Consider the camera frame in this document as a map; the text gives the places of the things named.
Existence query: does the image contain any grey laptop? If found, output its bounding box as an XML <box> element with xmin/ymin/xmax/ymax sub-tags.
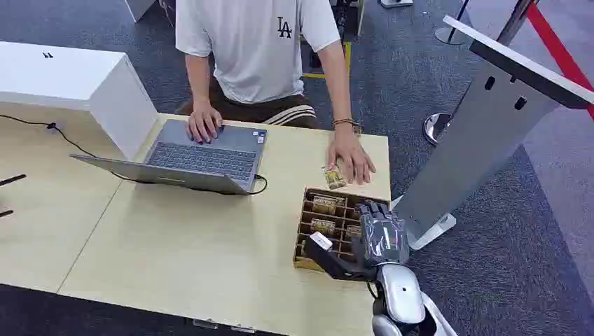
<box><xmin>69</xmin><ymin>118</ymin><xmax>269</xmax><ymax>196</ymax></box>

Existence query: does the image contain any brown bead bracelet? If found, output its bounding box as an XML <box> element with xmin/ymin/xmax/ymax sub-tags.
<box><xmin>331</xmin><ymin>118</ymin><xmax>362</xmax><ymax>135</ymax></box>

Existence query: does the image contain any wooden compartment card box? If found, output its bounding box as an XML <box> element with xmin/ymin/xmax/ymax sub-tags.
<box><xmin>292</xmin><ymin>187</ymin><xmax>392</xmax><ymax>274</ymax></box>

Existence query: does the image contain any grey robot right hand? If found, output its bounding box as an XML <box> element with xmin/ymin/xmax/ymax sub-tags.
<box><xmin>354</xmin><ymin>199</ymin><xmax>410</xmax><ymax>270</ymax></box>

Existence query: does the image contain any person's right hand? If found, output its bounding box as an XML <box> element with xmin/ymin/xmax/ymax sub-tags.
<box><xmin>185</xmin><ymin>100</ymin><xmax>224</xmax><ymax>144</ymax></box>

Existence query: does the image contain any white box cabinet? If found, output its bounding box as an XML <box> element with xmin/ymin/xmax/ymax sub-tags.
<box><xmin>0</xmin><ymin>41</ymin><xmax>159</xmax><ymax>162</ymax></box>

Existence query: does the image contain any person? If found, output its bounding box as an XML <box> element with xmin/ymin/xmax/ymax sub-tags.
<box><xmin>174</xmin><ymin>0</ymin><xmax>364</xmax><ymax>130</ymax></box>

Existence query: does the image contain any black wrist camera, pale box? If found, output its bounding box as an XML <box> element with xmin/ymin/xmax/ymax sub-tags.
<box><xmin>303</xmin><ymin>232</ymin><xmax>375</xmax><ymax>282</ymax></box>

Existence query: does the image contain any black cable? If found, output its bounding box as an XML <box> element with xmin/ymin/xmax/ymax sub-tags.
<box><xmin>0</xmin><ymin>113</ymin><xmax>269</xmax><ymax>197</ymax></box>

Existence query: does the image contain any chrome stanchion base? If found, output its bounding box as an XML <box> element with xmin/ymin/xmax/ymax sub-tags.
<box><xmin>422</xmin><ymin>112</ymin><xmax>453</xmax><ymax>146</ymax></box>

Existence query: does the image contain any metal barrier post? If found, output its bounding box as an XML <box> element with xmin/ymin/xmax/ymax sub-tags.
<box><xmin>495</xmin><ymin>0</ymin><xmax>534</xmax><ymax>48</ymax></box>

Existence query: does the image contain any grey kiosk stand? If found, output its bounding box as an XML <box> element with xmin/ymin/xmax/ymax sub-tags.
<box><xmin>390</xmin><ymin>15</ymin><xmax>594</xmax><ymax>252</ymax></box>

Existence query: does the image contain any grey stanchion base with pole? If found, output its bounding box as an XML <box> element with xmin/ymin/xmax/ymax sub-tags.
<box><xmin>434</xmin><ymin>0</ymin><xmax>471</xmax><ymax>46</ymax></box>

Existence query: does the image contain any person's left hand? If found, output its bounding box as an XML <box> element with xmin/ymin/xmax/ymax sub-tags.
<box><xmin>325</xmin><ymin>126</ymin><xmax>378</xmax><ymax>186</ymax></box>

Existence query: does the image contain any yellow floor tape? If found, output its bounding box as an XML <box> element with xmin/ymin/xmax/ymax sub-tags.
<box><xmin>301</xmin><ymin>41</ymin><xmax>352</xmax><ymax>81</ymax></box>

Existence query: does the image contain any red barrier belt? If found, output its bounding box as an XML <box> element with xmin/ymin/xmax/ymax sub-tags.
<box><xmin>524</xmin><ymin>1</ymin><xmax>594</xmax><ymax>120</ymax></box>

